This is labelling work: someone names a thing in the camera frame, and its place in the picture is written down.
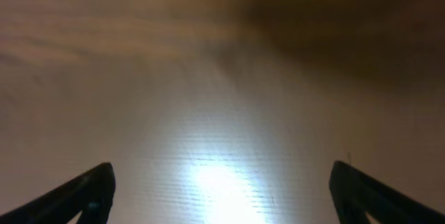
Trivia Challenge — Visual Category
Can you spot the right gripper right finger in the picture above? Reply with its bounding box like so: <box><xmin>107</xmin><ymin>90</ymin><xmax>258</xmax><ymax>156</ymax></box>
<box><xmin>329</xmin><ymin>161</ymin><xmax>444</xmax><ymax>224</ymax></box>

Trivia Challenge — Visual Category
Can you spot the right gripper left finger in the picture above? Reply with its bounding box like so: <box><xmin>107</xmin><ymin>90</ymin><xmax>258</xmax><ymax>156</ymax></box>
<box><xmin>1</xmin><ymin>162</ymin><xmax>116</xmax><ymax>224</ymax></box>

